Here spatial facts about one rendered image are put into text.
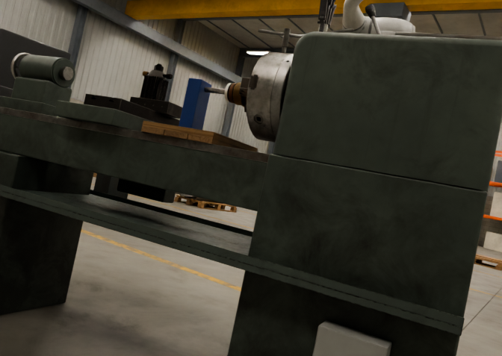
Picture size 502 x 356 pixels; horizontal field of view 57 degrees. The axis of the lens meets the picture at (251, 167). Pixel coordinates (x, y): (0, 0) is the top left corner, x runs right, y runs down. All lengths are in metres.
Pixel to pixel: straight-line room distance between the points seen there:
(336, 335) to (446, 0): 11.82
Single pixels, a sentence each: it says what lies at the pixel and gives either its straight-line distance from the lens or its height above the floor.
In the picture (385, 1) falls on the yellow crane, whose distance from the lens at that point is 13.20.
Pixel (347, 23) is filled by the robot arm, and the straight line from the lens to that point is 2.21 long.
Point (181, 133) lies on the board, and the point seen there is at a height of 0.88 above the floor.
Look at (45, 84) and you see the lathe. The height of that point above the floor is 1.00.
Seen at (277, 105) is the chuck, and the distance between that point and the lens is 1.49.
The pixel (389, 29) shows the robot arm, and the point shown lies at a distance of 2.24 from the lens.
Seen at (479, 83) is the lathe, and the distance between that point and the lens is 1.33.
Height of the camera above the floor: 0.77
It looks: 2 degrees up
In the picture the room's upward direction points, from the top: 12 degrees clockwise
